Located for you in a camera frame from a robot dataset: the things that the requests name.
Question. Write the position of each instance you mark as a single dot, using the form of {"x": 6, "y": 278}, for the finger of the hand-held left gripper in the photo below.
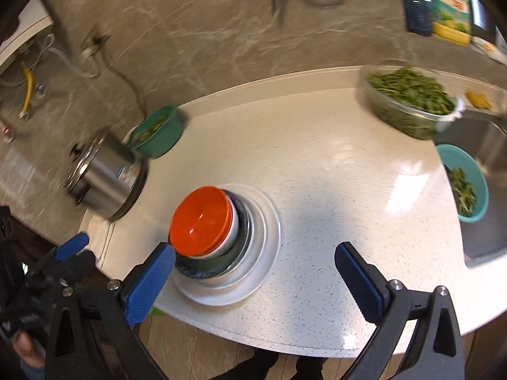
{"x": 85, "y": 263}
{"x": 71, "y": 245}

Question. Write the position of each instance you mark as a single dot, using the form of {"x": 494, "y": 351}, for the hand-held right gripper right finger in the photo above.
{"x": 358, "y": 285}

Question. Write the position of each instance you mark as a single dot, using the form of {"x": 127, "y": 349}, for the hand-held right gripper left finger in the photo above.
{"x": 150, "y": 285}

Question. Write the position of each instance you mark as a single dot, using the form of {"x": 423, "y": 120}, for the blue patterned bowl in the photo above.
{"x": 214, "y": 268}

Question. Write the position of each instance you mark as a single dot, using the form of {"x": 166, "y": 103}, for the orange bowl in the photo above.
{"x": 198, "y": 217}

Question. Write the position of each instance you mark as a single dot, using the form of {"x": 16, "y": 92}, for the large white plate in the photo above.
{"x": 275, "y": 237}

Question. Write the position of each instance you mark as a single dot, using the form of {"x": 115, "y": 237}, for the small white bowl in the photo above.
{"x": 233, "y": 229}

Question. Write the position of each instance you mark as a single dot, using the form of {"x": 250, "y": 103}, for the small white plate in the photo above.
{"x": 262, "y": 221}

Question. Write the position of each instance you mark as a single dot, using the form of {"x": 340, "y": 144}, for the person's left forearm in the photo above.
{"x": 33, "y": 373}

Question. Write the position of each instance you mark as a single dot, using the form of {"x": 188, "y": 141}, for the person's left hand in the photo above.
{"x": 25, "y": 348}

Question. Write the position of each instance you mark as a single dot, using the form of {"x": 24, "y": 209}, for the white cloth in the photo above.
{"x": 99, "y": 241}

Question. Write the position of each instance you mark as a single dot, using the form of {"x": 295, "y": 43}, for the steel pot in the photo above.
{"x": 107, "y": 178}

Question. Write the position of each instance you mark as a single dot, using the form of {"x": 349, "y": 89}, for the person's legs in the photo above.
{"x": 261, "y": 364}

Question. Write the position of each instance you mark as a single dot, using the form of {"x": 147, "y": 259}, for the copper pipe valve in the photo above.
{"x": 7, "y": 132}

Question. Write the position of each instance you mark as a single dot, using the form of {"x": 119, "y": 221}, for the greens in teal colander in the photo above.
{"x": 461, "y": 194}

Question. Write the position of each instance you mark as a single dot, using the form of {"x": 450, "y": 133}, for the green colander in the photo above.
{"x": 162, "y": 140}

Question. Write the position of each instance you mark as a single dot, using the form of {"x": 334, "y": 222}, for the steel sink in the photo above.
{"x": 491, "y": 237}

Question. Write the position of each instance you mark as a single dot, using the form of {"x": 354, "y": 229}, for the greens in green colander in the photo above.
{"x": 152, "y": 128}

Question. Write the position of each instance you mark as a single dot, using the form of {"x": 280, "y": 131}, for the silver pipe valve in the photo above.
{"x": 41, "y": 88}

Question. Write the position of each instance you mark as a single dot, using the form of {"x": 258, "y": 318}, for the teal colander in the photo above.
{"x": 477, "y": 174}

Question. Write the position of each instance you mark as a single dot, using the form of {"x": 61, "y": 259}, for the clear plastic bowl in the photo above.
{"x": 396, "y": 120}

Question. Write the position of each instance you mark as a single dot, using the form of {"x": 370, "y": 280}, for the pile of leafy greens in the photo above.
{"x": 412, "y": 91}

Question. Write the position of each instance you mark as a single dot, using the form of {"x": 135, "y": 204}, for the white water heater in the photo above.
{"x": 23, "y": 31}

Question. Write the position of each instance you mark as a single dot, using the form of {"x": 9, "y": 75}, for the white packet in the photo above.
{"x": 489, "y": 49}

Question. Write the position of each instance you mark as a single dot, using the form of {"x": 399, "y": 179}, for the blue utensil holder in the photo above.
{"x": 418, "y": 18}

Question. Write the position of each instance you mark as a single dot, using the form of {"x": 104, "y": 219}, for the yellow detergent bottle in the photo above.
{"x": 451, "y": 12}

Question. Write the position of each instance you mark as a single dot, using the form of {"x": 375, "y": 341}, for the wall socket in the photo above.
{"x": 92, "y": 45}

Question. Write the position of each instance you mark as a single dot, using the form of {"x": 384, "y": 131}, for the black window frame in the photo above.
{"x": 485, "y": 19}

